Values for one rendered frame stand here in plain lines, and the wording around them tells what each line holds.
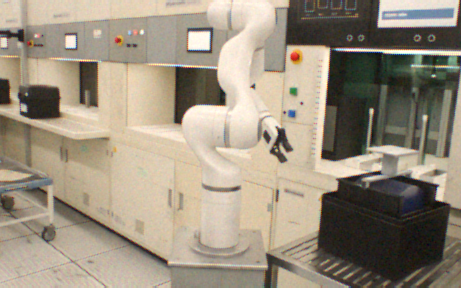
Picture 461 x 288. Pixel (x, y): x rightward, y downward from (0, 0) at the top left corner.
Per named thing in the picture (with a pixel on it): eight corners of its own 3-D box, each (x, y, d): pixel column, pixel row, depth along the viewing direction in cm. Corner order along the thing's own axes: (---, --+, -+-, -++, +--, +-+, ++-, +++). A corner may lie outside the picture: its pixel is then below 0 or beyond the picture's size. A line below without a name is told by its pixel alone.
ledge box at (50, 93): (16, 115, 363) (14, 83, 358) (49, 113, 382) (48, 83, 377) (28, 119, 341) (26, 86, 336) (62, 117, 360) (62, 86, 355)
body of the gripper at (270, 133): (252, 132, 175) (266, 153, 170) (259, 115, 167) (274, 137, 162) (267, 127, 179) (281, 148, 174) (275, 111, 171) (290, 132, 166)
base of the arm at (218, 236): (185, 256, 125) (186, 194, 122) (190, 231, 144) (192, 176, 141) (251, 258, 126) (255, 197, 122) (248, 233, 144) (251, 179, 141)
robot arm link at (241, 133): (208, 151, 133) (261, 156, 129) (199, 137, 121) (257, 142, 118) (232, 13, 148) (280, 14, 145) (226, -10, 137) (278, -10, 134)
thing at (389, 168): (374, 231, 149) (385, 140, 143) (430, 252, 133) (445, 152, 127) (327, 246, 135) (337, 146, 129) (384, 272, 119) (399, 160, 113)
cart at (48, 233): (-54, 219, 341) (-59, 160, 332) (12, 205, 379) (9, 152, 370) (-8, 260, 277) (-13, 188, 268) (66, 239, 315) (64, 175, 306)
